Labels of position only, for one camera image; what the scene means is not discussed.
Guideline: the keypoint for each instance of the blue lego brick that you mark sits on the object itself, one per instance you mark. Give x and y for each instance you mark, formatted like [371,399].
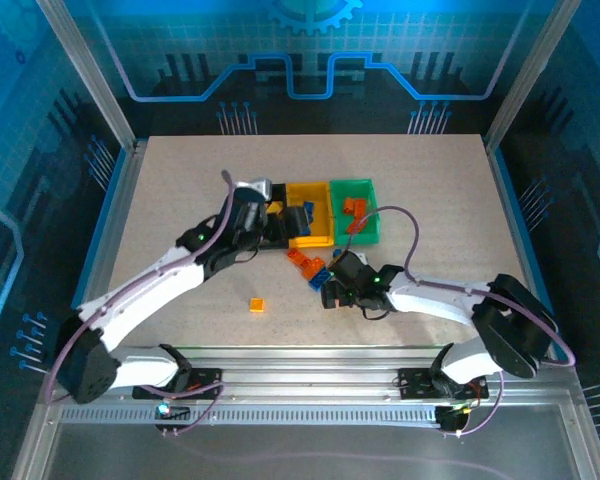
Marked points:
[320,279]
[305,230]
[337,254]
[308,206]

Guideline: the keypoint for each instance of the left aluminium side rail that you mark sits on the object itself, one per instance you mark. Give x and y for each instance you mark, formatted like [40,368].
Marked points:
[119,215]

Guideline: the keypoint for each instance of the yellow plastic bin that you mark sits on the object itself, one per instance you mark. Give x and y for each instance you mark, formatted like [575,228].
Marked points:
[320,235]

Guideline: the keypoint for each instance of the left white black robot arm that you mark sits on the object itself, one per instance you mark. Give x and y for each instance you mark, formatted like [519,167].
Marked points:
[145,295]

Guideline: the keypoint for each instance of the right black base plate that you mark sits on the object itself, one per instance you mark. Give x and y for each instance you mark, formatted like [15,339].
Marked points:
[415,382]

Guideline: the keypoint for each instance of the yellow lego brick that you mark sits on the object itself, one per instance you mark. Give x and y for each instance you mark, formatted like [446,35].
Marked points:
[256,305]
[275,207]

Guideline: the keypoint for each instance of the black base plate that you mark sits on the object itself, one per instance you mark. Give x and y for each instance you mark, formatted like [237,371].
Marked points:
[415,382]
[207,377]

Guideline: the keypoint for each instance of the green plastic bin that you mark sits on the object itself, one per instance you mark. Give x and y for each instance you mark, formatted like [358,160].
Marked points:
[340,235]

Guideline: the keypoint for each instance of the right small circuit board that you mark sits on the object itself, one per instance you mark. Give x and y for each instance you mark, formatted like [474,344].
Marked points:
[450,419]

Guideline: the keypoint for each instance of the aluminium frame post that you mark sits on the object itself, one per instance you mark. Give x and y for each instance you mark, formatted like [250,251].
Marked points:
[90,80]
[525,70]

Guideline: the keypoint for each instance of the right aluminium frame post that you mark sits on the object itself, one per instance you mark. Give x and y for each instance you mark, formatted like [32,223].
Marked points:
[525,70]

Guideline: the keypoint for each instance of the left aluminium frame post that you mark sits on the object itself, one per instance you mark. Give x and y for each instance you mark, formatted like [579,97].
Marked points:
[90,80]

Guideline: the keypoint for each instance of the right aluminium side rail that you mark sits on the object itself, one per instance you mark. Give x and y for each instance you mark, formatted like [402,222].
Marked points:
[526,250]

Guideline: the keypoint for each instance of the small circuit board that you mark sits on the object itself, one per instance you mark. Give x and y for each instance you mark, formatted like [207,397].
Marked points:
[177,413]
[450,419]

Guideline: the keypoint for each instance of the aluminium side rail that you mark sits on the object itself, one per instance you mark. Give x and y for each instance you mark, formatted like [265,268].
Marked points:
[526,250]
[119,215]

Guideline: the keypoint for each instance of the black plastic bin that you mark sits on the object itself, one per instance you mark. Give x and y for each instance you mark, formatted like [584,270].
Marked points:
[276,245]

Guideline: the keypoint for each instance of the left small circuit board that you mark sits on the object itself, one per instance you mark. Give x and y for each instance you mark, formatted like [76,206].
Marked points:
[177,413]

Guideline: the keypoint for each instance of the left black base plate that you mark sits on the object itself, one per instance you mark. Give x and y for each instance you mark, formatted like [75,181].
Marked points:
[207,377]

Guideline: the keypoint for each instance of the aluminium mounting rail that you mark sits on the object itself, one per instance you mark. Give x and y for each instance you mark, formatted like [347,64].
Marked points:
[305,370]

